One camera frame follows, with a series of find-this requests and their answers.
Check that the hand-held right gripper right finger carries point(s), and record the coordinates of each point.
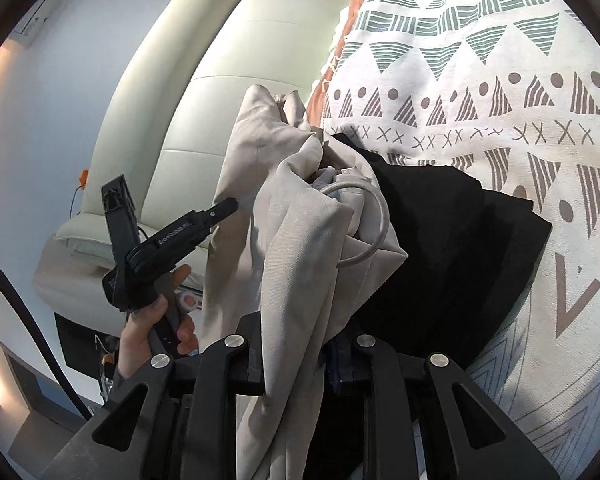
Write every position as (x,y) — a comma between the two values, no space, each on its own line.
(367,360)

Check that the person's left forearm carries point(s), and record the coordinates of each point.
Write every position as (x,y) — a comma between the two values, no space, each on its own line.
(115,385)

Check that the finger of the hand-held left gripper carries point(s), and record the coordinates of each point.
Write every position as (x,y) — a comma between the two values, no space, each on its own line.
(121,215)
(220,211)

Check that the cream padded headboard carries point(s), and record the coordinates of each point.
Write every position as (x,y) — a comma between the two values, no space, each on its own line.
(180,85)

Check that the beige zip jacket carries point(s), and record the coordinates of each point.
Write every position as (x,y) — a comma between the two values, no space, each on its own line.
(290,260)

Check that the dark bedside cabinet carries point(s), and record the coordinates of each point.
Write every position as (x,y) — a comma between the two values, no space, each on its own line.
(85,340)

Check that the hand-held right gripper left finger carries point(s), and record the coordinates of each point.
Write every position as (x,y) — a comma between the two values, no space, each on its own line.
(230,360)

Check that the black folded clothes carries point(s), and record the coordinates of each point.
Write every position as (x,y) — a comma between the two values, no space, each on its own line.
(440,260)

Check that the white air conditioner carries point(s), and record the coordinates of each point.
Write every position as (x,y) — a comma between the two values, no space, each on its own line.
(35,15)

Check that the small orange object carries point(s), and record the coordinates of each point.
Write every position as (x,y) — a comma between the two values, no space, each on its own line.
(83,179)

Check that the patterned bedspread bed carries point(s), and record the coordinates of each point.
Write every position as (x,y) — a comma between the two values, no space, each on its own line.
(480,85)

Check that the person's left hand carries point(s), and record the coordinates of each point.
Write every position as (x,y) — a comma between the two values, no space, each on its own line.
(140,340)

